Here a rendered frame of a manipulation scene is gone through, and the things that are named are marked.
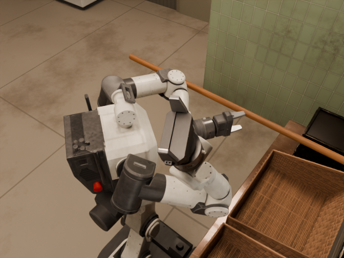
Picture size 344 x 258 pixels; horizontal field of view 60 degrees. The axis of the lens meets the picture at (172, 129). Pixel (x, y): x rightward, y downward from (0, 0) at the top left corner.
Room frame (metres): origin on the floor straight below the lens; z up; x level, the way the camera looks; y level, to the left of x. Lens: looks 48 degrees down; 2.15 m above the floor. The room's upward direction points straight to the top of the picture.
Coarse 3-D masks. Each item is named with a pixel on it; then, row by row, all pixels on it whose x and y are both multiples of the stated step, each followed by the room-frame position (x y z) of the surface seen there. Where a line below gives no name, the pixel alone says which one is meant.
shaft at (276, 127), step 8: (136, 56) 1.39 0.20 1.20; (144, 64) 1.33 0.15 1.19; (152, 64) 1.31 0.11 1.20; (192, 88) 1.13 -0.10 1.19; (200, 88) 1.12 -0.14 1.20; (208, 96) 1.07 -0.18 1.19; (216, 96) 1.06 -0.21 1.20; (224, 104) 1.02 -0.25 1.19; (232, 104) 1.00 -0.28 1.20; (248, 112) 0.95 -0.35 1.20; (256, 120) 0.91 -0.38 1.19; (264, 120) 0.90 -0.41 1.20; (272, 128) 0.86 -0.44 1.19; (280, 128) 0.85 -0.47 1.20; (288, 136) 0.82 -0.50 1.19; (296, 136) 0.81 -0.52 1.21; (304, 144) 0.78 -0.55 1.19; (312, 144) 0.76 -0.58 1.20; (320, 152) 0.73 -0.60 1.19; (328, 152) 0.72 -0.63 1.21; (336, 160) 0.69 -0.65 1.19
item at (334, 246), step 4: (340, 228) 0.32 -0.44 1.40; (340, 232) 0.31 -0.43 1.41; (336, 236) 0.30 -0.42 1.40; (340, 236) 0.29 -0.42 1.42; (336, 240) 0.29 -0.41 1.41; (336, 244) 0.28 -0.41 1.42; (332, 248) 0.27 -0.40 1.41; (332, 252) 0.26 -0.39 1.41; (328, 256) 0.25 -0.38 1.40; (332, 256) 0.25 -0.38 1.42
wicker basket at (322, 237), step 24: (264, 168) 1.04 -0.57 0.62; (288, 168) 1.03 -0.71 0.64; (312, 168) 0.96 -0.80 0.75; (264, 192) 0.89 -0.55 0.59; (288, 192) 0.89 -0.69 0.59; (312, 192) 0.89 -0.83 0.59; (336, 192) 0.85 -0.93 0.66; (240, 216) 0.74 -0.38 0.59; (264, 216) 0.75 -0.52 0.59; (288, 216) 0.74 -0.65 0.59; (312, 216) 0.74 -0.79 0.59; (336, 216) 0.66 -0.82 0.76; (264, 240) 0.55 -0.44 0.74; (288, 240) 0.61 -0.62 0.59; (312, 240) 0.59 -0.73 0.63
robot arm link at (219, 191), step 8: (216, 176) 0.46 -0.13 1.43; (224, 176) 0.53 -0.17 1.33; (216, 184) 0.45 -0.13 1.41; (224, 184) 0.47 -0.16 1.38; (208, 192) 0.45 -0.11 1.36; (216, 192) 0.45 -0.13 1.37; (224, 192) 0.45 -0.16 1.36; (208, 200) 0.46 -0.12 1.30; (216, 200) 0.45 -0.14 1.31; (224, 200) 0.45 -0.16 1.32
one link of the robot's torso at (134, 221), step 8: (144, 200) 0.64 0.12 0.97; (144, 208) 0.65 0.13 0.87; (152, 208) 0.72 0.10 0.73; (128, 216) 0.70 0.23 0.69; (136, 216) 0.67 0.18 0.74; (144, 216) 0.67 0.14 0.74; (152, 216) 0.70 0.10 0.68; (128, 224) 0.68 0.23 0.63; (136, 224) 0.66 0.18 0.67; (144, 224) 0.66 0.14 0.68; (136, 232) 0.64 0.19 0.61; (144, 232) 0.63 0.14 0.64
